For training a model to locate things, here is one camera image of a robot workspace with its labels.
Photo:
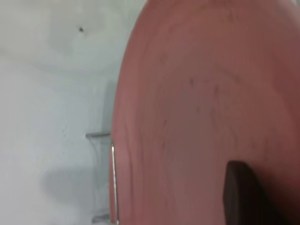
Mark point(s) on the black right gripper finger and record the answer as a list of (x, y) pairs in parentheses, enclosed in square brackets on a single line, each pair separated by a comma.
[(243, 194)]

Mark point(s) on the pink round plate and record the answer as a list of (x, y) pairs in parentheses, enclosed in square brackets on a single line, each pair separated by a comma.
[(199, 105)]

